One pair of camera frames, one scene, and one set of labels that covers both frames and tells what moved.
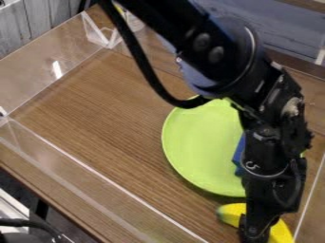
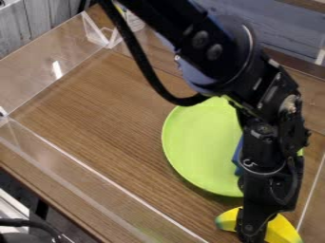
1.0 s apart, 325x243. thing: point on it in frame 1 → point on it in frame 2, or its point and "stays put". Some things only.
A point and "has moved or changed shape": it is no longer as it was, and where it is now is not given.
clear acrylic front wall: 60,198 stays put
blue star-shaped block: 236,159 stays put
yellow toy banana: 279,232 has moved or changed shape
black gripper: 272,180 stays put
